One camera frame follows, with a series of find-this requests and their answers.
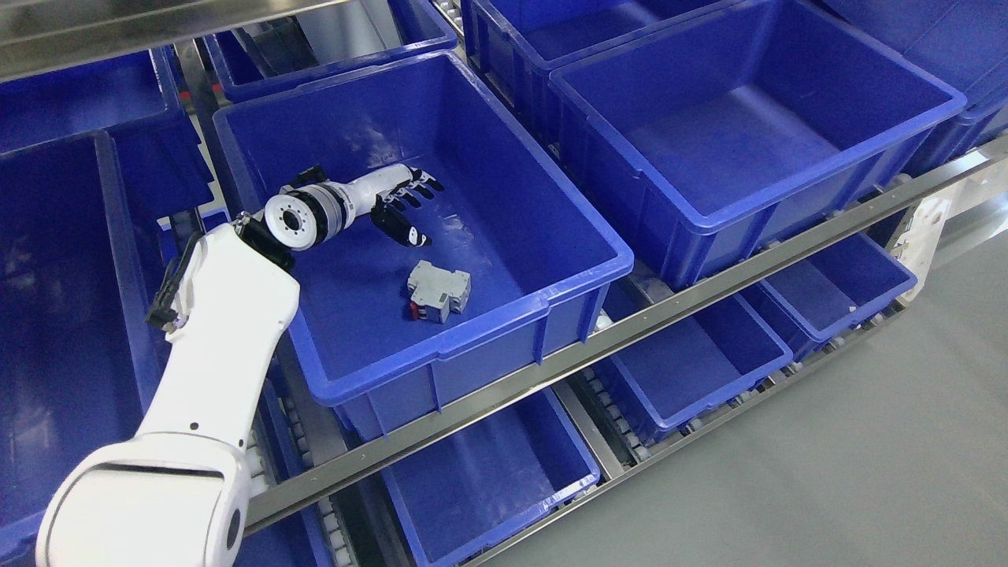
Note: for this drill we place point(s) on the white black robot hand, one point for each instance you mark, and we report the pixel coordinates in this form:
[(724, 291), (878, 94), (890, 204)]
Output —
[(383, 197)]

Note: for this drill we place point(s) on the grey circuit breaker red switch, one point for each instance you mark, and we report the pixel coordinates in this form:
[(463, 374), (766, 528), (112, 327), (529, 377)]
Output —
[(436, 293)]

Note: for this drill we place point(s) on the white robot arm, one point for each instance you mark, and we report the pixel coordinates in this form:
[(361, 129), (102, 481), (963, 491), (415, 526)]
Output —
[(177, 492)]

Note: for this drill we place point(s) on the large blue bin centre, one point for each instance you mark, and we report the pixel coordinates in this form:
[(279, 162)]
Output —
[(540, 256)]

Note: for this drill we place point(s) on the large blue bin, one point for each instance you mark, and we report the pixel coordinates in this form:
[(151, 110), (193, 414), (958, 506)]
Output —
[(76, 362), (540, 256), (709, 140)]

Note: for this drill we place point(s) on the blue bin top centre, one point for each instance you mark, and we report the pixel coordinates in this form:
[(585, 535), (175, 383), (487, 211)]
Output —
[(274, 56)]

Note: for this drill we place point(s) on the blue bin top back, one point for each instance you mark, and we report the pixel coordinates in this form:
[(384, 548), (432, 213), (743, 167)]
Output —
[(515, 45)]

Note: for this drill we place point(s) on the blue bin top left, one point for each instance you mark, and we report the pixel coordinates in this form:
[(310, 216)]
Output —
[(134, 98)]

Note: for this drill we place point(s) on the lower blue bin centre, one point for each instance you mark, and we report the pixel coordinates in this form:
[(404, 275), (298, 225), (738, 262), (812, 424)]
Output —
[(473, 489)]

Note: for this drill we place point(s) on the large blue bin left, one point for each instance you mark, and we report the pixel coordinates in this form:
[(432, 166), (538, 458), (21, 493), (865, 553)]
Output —
[(76, 362)]

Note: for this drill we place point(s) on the large blue bin right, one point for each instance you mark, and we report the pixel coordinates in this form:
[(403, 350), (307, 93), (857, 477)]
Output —
[(709, 140)]

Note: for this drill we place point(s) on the lower blue bin middle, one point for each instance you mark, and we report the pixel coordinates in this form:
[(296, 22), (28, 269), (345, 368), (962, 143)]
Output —
[(663, 382)]

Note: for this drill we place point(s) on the lower blue bin right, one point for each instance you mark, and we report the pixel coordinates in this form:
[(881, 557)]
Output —
[(815, 300)]

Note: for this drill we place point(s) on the metal shelf rail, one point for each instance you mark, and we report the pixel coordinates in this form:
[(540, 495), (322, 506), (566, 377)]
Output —
[(333, 475)]

